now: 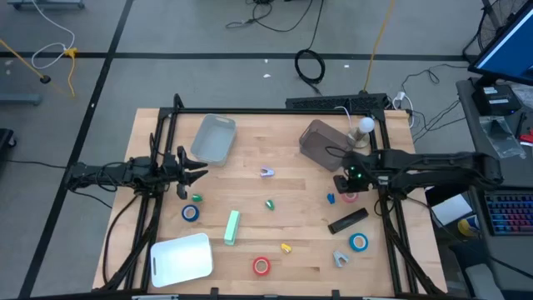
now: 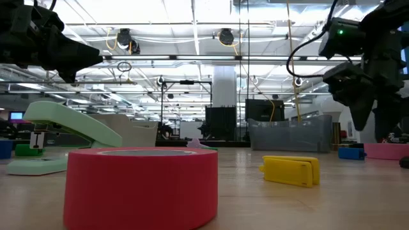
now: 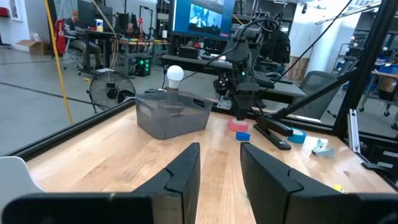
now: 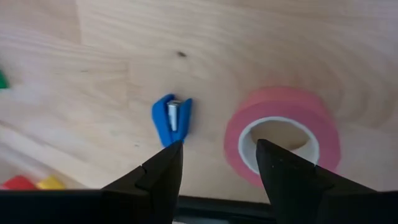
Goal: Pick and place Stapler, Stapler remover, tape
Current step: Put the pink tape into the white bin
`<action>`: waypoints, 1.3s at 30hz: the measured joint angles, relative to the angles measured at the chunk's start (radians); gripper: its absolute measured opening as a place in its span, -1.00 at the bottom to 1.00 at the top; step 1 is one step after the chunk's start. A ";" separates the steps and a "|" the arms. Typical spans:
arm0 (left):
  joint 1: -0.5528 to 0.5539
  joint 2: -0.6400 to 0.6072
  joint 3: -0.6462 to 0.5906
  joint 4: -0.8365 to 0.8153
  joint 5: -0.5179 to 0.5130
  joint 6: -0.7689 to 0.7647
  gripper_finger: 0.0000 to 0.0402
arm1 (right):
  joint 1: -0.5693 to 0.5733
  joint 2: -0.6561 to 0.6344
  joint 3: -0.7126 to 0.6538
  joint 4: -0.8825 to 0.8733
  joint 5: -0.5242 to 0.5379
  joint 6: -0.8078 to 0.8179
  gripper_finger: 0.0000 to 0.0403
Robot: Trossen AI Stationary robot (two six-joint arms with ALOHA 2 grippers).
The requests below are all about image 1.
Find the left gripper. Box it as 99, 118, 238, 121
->
160, 145, 209, 200

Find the black stapler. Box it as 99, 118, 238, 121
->
326, 207, 370, 235

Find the dark blue tape roll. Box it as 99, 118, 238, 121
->
181, 203, 201, 223

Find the teal tape roll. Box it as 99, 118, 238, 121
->
348, 232, 370, 253

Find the mint green stapler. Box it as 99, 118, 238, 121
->
223, 209, 242, 247

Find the grey staple remover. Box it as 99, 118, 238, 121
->
331, 249, 350, 268

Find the red tape roll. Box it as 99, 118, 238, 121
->
252, 256, 272, 277

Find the grey plastic bin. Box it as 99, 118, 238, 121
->
190, 113, 237, 168

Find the brown translucent plastic bin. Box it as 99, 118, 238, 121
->
298, 119, 355, 173

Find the white bulb table lamp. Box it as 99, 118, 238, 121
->
347, 116, 376, 150

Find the black perforated metal box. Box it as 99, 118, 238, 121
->
285, 92, 389, 113

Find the white plastic tray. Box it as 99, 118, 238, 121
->
149, 232, 214, 288

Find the white paper sheet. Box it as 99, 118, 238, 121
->
430, 192, 474, 228

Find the clear plastic bag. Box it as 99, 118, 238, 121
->
478, 115, 527, 160

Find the backlit computer keyboard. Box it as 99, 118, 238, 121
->
484, 190, 533, 237

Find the grey desk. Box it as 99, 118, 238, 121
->
456, 77, 533, 293

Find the black mini computer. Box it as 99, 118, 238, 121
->
471, 83, 522, 117

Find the grey metal cart base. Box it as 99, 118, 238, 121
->
0, 92, 43, 107
6, 0, 87, 11

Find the black caster base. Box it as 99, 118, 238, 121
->
0, 127, 17, 164

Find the computer monitor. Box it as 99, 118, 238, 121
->
468, 0, 533, 88

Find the black floor fan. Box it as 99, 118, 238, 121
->
461, 0, 529, 64

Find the black aluminium table frame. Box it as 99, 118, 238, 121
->
99, 93, 446, 298

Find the white power adapter cable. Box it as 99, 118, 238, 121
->
391, 90, 416, 129

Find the coiled black cable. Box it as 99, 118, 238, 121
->
293, 48, 327, 96

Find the black cable bundle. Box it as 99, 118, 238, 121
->
400, 62, 471, 145

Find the yellow hanging cable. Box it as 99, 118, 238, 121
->
362, 0, 396, 93

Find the black floor cable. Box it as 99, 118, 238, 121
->
225, 0, 326, 34

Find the yellow floor cord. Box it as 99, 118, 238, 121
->
62, 47, 79, 98

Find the yellow cord with black end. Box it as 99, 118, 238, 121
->
0, 38, 52, 85

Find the white floor cable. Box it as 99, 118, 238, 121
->
30, 0, 77, 71

